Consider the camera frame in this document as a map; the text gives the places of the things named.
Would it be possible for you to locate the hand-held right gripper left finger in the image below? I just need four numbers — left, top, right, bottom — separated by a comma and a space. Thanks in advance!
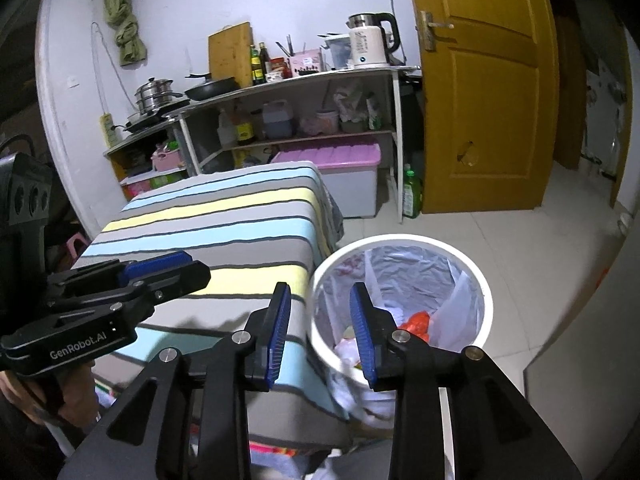
57, 281, 292, 480

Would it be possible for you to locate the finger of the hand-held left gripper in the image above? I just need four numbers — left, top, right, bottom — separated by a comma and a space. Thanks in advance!
47, 251, 193, 291
47, 260, 212, 321

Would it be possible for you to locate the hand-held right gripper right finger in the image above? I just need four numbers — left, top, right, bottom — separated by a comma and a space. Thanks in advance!
349, 281, 583, 480

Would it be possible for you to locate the white round bin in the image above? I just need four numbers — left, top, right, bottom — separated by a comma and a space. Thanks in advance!
308, 235, 495, 428

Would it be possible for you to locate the red plastic bag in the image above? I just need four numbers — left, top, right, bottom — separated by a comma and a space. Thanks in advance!
400, 310, 433, 346

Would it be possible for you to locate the person's left hand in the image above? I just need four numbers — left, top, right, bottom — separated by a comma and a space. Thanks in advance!
0, 367, 66, 428

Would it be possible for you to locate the striped bed sheet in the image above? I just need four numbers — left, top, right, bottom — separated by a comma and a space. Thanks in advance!
80, 161, 351, 448

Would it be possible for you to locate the pink plastic stool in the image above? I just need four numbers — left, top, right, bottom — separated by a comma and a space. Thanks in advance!
65, 232, 93, 266

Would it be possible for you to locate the translucent bin liner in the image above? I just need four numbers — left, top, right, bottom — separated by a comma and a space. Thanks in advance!
317, 245, 486, 426

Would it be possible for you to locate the pink plastic basket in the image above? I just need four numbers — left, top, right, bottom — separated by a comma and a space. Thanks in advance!
150, 145, 183, 172

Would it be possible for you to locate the low wooden cabinet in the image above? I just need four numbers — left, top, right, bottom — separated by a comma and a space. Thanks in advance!
103, 120, 193, 201

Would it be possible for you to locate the black induction cooker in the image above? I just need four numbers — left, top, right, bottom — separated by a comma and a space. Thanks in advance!
114, 100, 193, 133

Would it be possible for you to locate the clear plastic bottle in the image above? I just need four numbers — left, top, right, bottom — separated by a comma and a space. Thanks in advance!
217, 107, 237, 148

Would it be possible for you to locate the green detergent bottle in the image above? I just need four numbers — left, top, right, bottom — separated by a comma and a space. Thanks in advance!
401, 162, 425, 219

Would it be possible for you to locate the cooking oil bottle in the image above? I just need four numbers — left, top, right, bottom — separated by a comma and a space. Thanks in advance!
235, 105, 256, 146

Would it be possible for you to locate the steel steamer pot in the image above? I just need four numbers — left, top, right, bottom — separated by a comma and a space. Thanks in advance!
134, 77, 185, 113

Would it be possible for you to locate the black frying pan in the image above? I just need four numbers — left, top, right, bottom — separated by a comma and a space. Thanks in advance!
184, 73, 242, 102

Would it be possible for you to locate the dark liquid jug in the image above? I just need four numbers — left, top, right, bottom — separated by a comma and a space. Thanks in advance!
261, 100, 296, 141

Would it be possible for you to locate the pink lid storage box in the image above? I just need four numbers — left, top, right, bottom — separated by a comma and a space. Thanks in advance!
269, 141, 382, 219

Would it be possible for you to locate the wooden cutting board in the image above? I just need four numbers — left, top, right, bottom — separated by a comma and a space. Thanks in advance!
208, 21, 254, 88

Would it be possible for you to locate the hanging green cloth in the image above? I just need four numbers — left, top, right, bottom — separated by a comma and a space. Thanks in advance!
102, 0, 148, 67

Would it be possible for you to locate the bundle of plastic bags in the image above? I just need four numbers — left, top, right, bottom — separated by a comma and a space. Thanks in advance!
332, 82, 383, 133

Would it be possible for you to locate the pink utensil holder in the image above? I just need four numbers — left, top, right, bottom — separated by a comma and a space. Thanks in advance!
290, 49, 323, 77

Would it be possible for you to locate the white kitchen shelf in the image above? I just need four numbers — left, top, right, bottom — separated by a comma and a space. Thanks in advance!
162, 65, 423, 225

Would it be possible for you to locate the bunch of chopsticks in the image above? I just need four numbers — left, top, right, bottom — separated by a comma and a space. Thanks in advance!
277, 34, 307, 57

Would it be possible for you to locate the yellow wooden door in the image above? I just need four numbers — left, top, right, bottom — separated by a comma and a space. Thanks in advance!
402, 0, 560, 216

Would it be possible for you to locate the clear water pitcher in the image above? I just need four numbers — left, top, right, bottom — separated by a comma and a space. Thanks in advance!
325, 35, 353, 71

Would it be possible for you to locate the white electric kettle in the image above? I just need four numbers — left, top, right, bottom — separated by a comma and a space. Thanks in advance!
346, 11, 401, 70

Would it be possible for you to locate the brass door handle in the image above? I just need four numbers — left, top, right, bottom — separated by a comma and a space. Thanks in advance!
420, 10, 456, 52

